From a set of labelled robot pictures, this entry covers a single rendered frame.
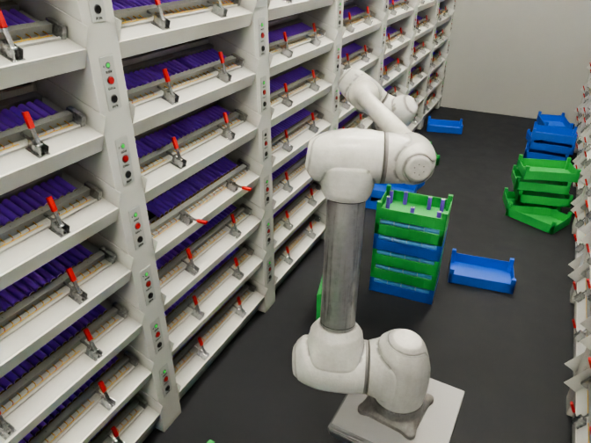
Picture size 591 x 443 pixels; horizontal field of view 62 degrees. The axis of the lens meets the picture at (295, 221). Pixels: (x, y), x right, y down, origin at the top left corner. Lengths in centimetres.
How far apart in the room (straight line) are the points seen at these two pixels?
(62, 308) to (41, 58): 58
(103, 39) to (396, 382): 114
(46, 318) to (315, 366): 70
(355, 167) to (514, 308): 147
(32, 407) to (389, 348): 91
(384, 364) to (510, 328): 105
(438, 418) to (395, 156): 82
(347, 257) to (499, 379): 103
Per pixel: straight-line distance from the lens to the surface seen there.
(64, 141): 123
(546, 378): 222
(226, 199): 174
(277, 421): 187
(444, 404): 168
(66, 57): 118
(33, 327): 131
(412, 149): 120
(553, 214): 338
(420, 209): 232
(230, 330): 206
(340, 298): 135
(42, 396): 142
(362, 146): 121
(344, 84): 175
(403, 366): 142
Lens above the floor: 147
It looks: 30 degrees down
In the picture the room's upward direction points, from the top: straight up
